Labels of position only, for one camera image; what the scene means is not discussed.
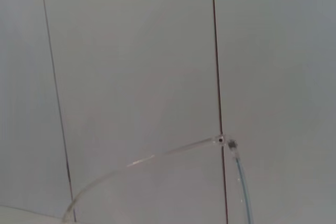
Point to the clear white glasses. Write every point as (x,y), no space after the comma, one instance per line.
(220,139)

